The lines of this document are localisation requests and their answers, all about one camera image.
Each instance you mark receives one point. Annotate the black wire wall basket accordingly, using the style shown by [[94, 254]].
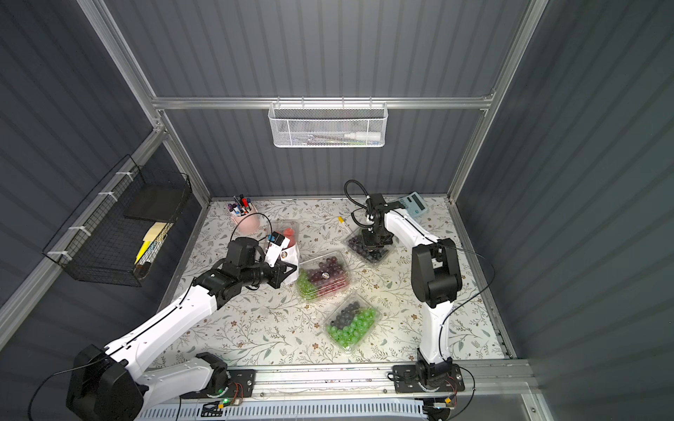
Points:
[[100, 244]]

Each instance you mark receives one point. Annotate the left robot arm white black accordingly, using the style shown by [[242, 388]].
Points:
[[115, 382]]

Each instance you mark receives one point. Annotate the clear box red fruit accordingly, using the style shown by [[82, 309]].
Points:
[[287, 227]]

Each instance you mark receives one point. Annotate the white sticker sheet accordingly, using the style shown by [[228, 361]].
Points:
[[290, 256]]

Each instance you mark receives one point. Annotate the white wire mesh basket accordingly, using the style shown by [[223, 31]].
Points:
[[328, 126]]

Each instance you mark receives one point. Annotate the teal calculator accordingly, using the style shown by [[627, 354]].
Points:
[[415, 205]]

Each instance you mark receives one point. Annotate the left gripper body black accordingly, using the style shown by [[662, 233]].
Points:
[[272, 274]]

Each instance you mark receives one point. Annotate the clear box mixed grapes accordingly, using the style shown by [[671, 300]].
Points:
[[322, 276]]

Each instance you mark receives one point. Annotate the yellow sticky notes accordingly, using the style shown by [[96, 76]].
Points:
[[152, 242]]

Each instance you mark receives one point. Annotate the clear box green black grapes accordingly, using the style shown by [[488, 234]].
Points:
[[351, 322]]

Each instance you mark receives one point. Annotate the pink pen cup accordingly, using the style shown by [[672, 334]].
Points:
[[244, 215]]

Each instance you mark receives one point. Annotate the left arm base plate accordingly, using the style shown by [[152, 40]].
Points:
[[237, 383]]

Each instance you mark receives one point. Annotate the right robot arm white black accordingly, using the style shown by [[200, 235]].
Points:
[[436, 279]]

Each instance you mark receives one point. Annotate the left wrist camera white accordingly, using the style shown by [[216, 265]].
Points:
[[277, 244]]

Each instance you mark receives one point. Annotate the clear box blueberries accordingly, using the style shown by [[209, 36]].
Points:
[[372, 255]]

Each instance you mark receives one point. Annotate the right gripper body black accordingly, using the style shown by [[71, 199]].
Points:
[[376, 237]]

